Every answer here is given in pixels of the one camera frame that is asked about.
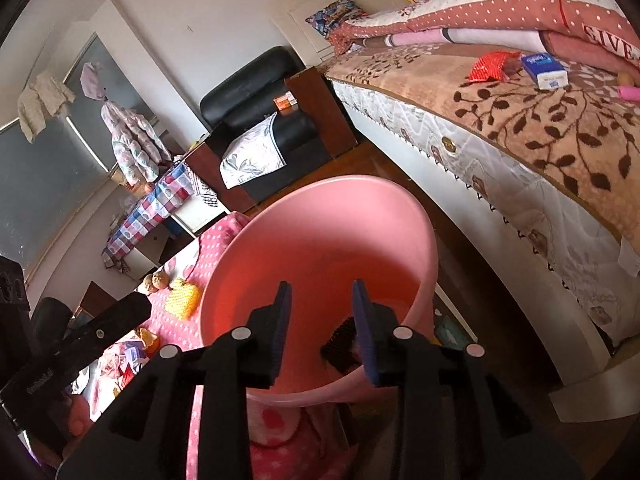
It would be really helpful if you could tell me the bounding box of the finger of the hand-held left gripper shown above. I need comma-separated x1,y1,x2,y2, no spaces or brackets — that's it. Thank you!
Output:
0,291,152,407

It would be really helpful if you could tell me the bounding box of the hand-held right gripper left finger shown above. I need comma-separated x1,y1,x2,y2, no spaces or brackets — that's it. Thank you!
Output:
55,281,293,480

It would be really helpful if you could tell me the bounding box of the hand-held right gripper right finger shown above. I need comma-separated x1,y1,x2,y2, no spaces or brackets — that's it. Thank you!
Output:
351,279,586,480

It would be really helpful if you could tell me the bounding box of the pink plastic bucket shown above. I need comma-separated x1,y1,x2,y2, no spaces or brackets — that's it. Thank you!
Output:
197,175,441,406

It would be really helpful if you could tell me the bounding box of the person's left hand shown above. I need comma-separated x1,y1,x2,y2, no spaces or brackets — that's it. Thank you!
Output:
62,407,93,438

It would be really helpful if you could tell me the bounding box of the dark netted object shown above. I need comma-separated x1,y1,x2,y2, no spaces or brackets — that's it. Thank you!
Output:
320,317,358,376

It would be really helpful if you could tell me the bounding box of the pile of candy wrappers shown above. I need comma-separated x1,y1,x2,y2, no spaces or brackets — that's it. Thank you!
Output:
97,340,146,396

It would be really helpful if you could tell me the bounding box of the orange peel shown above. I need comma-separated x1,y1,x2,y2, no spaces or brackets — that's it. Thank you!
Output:
136,327,161,356

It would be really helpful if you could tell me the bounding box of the pink polka dot blanket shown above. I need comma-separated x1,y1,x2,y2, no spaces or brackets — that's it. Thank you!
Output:
70,212,361,480

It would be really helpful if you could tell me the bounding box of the yellow foam fruit net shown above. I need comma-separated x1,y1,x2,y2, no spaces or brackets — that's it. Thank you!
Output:
167,279,203,320

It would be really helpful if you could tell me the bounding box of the window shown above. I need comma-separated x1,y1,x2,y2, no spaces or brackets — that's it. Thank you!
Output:
0,35,156,281

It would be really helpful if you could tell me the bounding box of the plaid tablecloth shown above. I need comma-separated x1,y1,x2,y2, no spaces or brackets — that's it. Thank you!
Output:
102,157,193,273

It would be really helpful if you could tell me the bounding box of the white desk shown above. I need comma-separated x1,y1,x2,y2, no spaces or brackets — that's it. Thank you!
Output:
125,192,217,281

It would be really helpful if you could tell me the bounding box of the black and white patterned cloth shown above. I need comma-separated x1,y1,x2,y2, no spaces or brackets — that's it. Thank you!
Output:
194,180,221,218

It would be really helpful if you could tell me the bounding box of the white floral cloth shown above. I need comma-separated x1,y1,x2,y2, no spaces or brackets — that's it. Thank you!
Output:
220,112,287,190

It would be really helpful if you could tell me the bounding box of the brown wooden cabinet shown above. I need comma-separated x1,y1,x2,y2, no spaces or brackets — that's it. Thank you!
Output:
182,135,236,213

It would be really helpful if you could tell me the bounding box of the brown wooden nightstand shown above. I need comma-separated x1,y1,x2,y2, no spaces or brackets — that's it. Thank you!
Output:
285,66,358,161

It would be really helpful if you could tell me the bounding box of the beige hanging garment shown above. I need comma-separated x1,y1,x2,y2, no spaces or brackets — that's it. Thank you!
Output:
17,72,76,143

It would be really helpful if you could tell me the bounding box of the white quilted mattress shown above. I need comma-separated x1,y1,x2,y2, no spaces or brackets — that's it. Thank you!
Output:
330,77,640,341

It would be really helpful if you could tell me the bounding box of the bed with brown blanket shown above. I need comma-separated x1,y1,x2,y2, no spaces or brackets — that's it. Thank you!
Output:
287,5,640,423

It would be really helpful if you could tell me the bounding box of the black leather armchair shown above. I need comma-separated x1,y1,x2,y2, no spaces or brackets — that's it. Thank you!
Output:
200,46,321,213

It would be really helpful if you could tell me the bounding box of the brown leaf print blanket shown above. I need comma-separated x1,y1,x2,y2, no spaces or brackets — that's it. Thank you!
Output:
325,42,640,241

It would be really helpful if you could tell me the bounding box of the red snack packet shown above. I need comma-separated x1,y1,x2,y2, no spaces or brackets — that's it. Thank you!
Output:
467,51,523,83

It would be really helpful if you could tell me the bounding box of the blue patterned pillow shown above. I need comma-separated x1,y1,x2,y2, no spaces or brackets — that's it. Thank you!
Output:
305,0,368,36

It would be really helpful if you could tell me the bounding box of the blue tissue pack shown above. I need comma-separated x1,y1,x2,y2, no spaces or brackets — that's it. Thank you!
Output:
521,52,569,92

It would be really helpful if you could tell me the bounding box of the pink dotted quilt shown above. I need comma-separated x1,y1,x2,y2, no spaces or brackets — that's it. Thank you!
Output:
327,0,640,73

